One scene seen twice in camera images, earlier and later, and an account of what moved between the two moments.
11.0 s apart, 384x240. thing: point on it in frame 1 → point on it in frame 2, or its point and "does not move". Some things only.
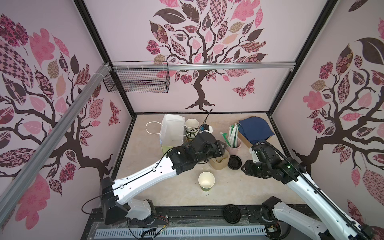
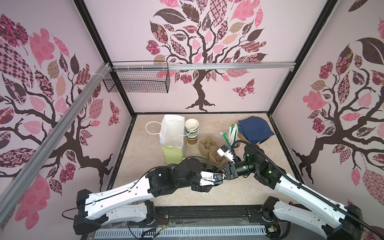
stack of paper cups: [191, 126] does not move
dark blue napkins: [255, 129] does not move
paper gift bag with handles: [172, 130] does not move
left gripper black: [219, 151] → [200, 188]
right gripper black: [247, 169] → [230, 171]
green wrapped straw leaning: [224, 135] does not move
